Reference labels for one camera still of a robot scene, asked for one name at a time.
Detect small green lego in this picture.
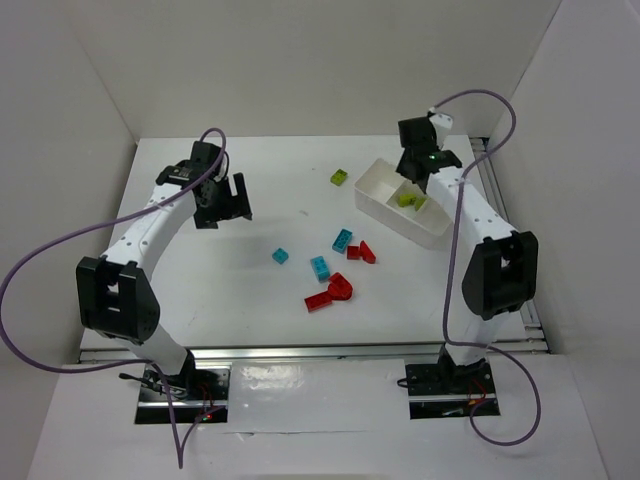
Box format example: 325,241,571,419
413,197,428,211

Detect green long lego brick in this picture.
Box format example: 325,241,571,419
396,193,417,208

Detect white three-compartment tray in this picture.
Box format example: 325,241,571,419
354,158,452,249

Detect small cyan square lego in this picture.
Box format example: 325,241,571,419
272,248,289,265

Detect cyan long lego upturned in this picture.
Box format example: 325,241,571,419
332,229,352,254

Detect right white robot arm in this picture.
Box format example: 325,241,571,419
396,112,539,368

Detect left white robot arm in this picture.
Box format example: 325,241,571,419
76,140,252,388

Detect cyan curved lego brick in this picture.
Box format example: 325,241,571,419
310,256,331,282

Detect red sloped lego brick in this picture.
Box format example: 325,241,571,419
359,240,377,264

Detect small red square lego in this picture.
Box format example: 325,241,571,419
346,245,361,260

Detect red flat long lego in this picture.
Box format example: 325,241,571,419
304,291,333,313

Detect red arch lego brick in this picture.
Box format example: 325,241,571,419
327,272,353,301

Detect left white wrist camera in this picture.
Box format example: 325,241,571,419
215,158,229,183

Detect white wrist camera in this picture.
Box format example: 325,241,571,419
215,158,229,183
428,108,454,149

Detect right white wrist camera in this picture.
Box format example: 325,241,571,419
428,108,454,149

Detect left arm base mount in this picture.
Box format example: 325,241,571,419
119,366,231,425

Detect aluminium rail front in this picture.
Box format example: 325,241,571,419
79,339,549,364

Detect aluminium rail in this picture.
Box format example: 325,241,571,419
79,339,549,364
468,135,546,351

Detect aluminium rail right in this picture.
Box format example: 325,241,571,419
468,135,546,351

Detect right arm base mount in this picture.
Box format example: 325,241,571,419
396,347,500,420

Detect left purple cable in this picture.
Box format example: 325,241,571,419
0,127,227,470

